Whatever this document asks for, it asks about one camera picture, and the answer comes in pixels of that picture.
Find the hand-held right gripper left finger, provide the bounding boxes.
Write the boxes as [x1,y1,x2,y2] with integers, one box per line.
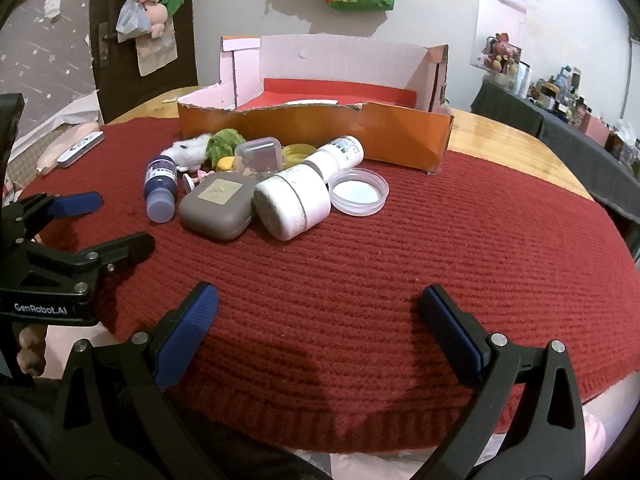
[50,281,226,480]

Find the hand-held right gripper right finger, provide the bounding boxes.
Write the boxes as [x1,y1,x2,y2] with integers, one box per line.
[419,284,586,480]

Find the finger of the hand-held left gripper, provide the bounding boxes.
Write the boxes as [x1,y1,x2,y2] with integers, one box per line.
[0,191,104,248]
[0,231,156,295]

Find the blue ink bottle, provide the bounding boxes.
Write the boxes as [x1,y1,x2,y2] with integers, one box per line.
[144,156,179,224]

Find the grey plastic case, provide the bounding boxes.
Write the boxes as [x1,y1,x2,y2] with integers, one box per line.
[178,172,257,241]

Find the small pink toy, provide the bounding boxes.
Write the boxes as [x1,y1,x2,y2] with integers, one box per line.
[181,169,216,193]

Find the white fluffy hair clip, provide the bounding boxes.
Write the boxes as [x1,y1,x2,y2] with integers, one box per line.
[160,133,213,172]

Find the green fluffy hair accessory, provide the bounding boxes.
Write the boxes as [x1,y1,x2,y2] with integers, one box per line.
[206,129,247,167]

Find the large white jar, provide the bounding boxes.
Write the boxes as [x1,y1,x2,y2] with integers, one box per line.
[252,164,332,242]

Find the clear square plastic box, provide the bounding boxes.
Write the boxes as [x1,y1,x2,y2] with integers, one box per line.
[234,136,282,177]

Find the clear round lid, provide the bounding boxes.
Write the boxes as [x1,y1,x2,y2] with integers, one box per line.
[327,168,390,217]

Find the yellow cap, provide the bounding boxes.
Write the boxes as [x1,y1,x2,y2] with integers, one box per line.
[281,143,317,167]

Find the orange cardboard box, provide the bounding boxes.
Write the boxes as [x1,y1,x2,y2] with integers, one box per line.
[176,35,455,176]

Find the white labelled pill bottle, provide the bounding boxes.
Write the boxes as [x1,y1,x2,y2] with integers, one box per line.
[302,135,365,183]

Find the person's left hand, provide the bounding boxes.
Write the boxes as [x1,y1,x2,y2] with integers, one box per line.
[15,324,48,377]

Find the white remote control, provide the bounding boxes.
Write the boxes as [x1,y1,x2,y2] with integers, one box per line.
[56,131,105,169]

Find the pink pouch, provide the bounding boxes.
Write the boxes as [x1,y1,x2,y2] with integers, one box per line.
[36,121,101,176]

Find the white plastic sheet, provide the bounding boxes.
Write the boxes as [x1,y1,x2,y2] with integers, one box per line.
[10,91,103,161]

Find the red knitted blanket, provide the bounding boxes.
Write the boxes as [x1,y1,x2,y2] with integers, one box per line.
[10,119,636,456]

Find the brown paper bag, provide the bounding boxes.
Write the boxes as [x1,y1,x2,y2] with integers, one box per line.
[136,35,178,77]

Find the pink cloth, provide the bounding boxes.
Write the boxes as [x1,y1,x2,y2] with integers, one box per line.
[581,405,609,472]

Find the grey plastic bag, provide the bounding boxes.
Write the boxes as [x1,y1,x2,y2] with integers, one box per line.
[116,0,151,43]

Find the peach plush toy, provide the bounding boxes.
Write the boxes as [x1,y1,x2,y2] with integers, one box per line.
[145,2,169,38]

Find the side table with dark cloth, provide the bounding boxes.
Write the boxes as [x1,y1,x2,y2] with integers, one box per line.
[470,77,640,261]

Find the clutter of bottles and jars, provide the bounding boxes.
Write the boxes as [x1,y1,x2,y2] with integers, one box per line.
[482,35,640,181]

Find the pink rabbit plush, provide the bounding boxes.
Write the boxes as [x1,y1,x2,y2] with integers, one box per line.
[492,32,519,59]

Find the metal door handle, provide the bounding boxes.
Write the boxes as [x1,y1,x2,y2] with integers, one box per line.
[97,22,118,68]

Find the wall mirror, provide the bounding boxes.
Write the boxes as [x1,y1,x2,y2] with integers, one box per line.
[470,0,529,71]

